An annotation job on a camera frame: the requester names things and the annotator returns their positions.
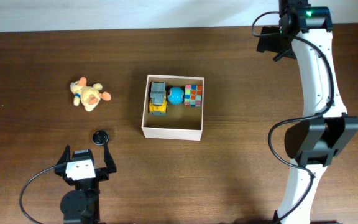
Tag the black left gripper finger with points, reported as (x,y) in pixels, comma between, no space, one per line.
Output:
(65,157)
(108,160)

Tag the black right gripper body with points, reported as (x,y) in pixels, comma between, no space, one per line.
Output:
(266,43)

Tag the yellow grey toy truck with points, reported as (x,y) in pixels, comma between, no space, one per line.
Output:
(158,99)

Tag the blue toy ball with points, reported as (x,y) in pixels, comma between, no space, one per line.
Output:
(176,95)

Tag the colourful puzzle cube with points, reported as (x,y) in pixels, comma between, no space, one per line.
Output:
(193,95)

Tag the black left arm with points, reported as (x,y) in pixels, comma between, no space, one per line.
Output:
(81,205)

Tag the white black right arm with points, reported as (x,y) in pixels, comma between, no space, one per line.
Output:
(305,33)

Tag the black round lid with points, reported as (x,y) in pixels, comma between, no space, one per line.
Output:
(100,137)

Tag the yellow plush duck toy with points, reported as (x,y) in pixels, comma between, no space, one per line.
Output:
(88,96)

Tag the pink cardboard box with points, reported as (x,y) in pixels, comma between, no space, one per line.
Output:
(180,122)

